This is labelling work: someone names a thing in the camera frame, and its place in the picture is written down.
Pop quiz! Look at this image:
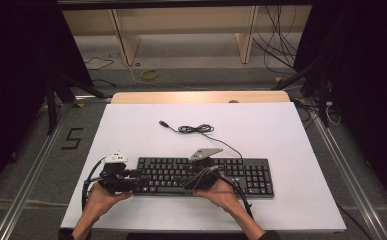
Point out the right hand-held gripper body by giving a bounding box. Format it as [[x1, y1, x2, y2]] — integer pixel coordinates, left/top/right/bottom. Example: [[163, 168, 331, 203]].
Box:
[[183, 147, 225, 192]]

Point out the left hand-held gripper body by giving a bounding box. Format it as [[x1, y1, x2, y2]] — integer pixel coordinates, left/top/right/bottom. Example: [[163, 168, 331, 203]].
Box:
[[97, 151, 139, 195]]

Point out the black computer keyboard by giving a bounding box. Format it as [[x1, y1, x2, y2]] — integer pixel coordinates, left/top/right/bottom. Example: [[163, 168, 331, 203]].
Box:
[[134, 156, 276, 200]]

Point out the person's right hand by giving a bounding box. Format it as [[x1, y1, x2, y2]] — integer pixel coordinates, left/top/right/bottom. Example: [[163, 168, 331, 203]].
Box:
[[192, 180, 241, 215]]

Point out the person's left hand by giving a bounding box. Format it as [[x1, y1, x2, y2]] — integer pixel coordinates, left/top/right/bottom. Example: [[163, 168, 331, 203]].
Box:
[[84, 182, 134, 220]]

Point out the white table board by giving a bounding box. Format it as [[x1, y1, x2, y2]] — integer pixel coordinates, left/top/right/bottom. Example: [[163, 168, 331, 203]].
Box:
[[60, 102, 348, 233]]

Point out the black metal stand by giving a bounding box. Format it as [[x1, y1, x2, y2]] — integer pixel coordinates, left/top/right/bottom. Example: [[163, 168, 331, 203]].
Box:
[[270, 59, 331, 130], [45, 70, 106, 136]]

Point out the yellow tape roll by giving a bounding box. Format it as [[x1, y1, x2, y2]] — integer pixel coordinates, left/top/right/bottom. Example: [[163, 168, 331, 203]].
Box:
[[140, 68, 160, 81]]

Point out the light wooden bench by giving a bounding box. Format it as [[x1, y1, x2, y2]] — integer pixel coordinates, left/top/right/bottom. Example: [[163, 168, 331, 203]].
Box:
[[62, 4, 313, 67]]

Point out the black curtain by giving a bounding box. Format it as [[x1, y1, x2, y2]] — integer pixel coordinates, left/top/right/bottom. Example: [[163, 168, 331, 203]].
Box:
[[0, 0, 94, 202], [293, 0, 387, 215]]

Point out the left hand-held gripper cable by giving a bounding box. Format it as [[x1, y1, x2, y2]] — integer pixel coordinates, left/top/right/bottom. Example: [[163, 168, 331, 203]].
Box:
[[81, 156, 108, 212]]

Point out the hand-held gripper cable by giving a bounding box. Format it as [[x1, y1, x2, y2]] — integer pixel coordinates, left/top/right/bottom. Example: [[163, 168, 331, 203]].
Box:
[[183, 165, 254, 220], [81, 156, 108, 212]]

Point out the right hand-held gripper cable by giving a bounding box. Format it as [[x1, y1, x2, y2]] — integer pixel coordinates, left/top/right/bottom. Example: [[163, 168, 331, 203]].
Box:
[[183, 165, 254, 220]]

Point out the black keyboard cable with plug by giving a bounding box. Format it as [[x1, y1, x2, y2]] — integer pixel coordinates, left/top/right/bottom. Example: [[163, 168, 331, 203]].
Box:
[[158, 120, 244, 160]]

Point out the aluminium floor rail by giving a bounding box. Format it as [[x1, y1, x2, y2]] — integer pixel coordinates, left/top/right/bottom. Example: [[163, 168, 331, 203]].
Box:
[[308, 99, 387, 240], [0, 102, 73, 240]]

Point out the thin black floor cable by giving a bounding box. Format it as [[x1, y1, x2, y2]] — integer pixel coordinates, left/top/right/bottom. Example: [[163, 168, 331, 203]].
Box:
[[84, 56, 116, 72]]

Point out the short white cable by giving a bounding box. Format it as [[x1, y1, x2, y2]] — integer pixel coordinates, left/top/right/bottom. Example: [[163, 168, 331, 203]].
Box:
[[325, 100, 343, 127]]

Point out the bundle of black floor cables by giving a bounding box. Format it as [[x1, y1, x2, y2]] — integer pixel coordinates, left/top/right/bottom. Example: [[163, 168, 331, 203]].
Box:
[[252, 4, 299, 77]]

